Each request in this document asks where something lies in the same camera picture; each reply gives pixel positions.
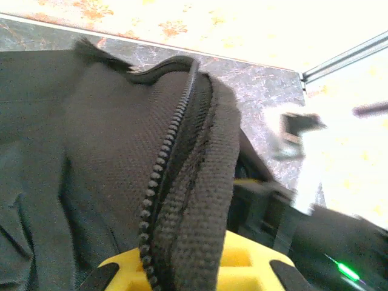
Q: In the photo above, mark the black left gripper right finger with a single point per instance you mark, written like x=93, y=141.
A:
x=288, y=276

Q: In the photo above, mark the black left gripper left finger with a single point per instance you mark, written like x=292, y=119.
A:
x=101, y=277

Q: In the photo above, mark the black fabric backpack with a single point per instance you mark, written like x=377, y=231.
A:
x=106, y=136

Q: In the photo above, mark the aluminium corner post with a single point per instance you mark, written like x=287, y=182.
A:
x=342, y=59

